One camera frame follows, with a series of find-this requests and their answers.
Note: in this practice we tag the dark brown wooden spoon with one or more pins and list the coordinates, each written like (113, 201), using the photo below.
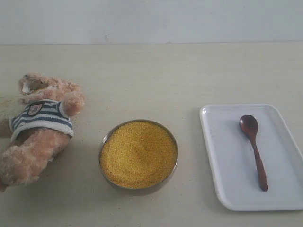
(249, 127)

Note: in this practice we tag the pink teddy bear striped sweater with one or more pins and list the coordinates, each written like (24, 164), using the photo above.
(41, 130)

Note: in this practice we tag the yellow millet grains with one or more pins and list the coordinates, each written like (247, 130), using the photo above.
(138, 153)

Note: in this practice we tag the metal bowl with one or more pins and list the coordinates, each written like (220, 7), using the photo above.
(139, 190)

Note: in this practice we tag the white rectangular tray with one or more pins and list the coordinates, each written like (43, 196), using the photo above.
(232, 160)

